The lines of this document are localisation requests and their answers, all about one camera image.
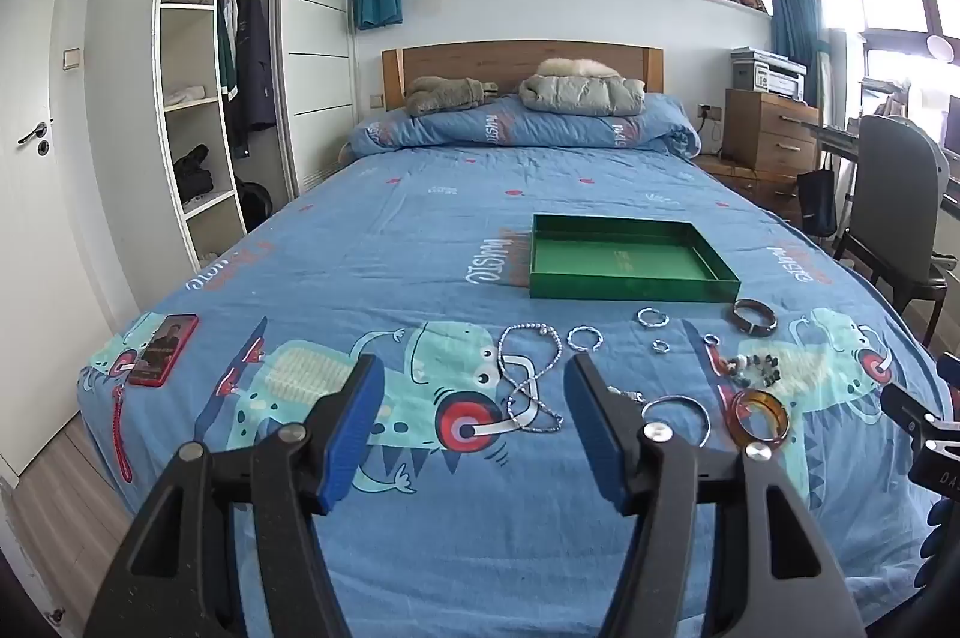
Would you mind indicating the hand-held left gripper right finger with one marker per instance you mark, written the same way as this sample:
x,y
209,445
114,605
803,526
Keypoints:
x,y
592,435

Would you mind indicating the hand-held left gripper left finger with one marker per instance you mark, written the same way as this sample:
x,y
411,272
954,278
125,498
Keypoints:
x,y
358,428

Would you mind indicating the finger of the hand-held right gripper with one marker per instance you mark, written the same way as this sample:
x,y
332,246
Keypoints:
x,y
916,417
949,368

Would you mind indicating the small silver ornament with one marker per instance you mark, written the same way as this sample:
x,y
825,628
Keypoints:
x,y
626,394

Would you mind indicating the thin silver bangle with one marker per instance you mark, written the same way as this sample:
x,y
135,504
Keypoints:
x,y
675,401

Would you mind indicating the amber bangle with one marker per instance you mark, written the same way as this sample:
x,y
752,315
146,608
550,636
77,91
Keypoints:
x,y
761,439

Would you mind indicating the green tray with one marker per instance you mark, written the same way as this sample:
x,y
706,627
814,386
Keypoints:
x,y
630,267

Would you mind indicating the person's right hand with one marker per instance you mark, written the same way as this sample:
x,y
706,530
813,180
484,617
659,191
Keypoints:
x,y
937,533

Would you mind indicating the grey chair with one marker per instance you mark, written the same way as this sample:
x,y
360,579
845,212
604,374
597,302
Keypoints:
x,y
892,188

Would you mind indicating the dark brown bangle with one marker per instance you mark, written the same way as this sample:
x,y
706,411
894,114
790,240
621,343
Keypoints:
x,y
750,327

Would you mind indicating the blue dinosaur bed sheet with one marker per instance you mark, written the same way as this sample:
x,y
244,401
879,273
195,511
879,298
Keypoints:
x,y
420,248

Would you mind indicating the dark tote bag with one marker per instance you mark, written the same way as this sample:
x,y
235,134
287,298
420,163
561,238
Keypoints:
x,y
816,204

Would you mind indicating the red phone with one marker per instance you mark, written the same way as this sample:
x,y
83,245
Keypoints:
x,y
161,349

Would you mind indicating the laptop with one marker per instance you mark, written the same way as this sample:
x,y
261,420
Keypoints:
x,y
952,124

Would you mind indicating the black helmet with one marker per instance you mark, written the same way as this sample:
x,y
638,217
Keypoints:
x,y
255,204

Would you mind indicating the grey desk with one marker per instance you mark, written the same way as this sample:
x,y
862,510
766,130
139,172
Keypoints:
x,y
836,137

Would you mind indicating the wooden dresser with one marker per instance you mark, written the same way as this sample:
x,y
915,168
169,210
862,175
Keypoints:
x,y
772,131

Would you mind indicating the black bag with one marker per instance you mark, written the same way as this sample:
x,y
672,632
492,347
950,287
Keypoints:
x,y
193,176

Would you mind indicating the folded blue duvet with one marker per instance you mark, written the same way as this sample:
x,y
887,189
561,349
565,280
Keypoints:
x,y
465,128

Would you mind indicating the round white lamp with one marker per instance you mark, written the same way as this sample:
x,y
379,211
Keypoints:
x,y
940,48

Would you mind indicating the brown plush garment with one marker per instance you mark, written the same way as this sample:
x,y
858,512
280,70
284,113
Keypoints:
x,y
442,96

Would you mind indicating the white printer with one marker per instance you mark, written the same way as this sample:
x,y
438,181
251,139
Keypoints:
x,y
769,74

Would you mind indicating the grey puffer jacket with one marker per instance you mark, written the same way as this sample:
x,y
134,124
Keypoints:
x,y
581,90

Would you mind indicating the white door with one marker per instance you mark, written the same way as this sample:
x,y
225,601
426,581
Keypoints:
x,y
45,270

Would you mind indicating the folded white clothes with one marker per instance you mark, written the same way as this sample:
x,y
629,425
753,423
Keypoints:
x,y
186,95

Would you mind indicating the dark hanging jacket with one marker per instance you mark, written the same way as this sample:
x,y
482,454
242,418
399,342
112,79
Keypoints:
x,y
255,60

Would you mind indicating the wooden headboard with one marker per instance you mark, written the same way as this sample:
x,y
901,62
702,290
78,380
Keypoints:
x,y
465,60

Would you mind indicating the white wardrobe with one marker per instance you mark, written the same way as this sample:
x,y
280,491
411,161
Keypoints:
x,y
319,45

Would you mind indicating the green white hanging garment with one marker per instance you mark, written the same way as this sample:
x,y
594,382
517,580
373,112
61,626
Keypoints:
x,y
225,53

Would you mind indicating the light switch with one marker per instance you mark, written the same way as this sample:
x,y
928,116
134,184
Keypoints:
x,y
72,58

